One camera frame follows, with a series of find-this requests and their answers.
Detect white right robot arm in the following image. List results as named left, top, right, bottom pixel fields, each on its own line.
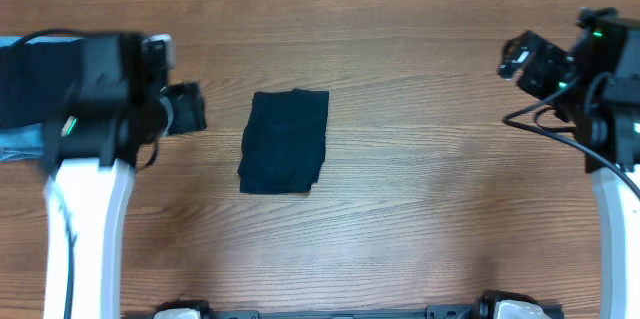
left=497, top=8, right=639, bottom=318

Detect folded dark navy garment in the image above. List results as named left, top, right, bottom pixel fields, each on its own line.
left=1, top=40, right=82, bottom=129

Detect folded light blue jeans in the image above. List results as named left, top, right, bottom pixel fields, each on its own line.
left=1, top=36, right=81, bottom=162

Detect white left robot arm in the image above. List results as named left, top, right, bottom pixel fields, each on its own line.
left=42, top=33, right=206, bottom=318

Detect dark navy t-shirt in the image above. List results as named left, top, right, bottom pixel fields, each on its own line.
left=237, top=89, right=329, bottom=195

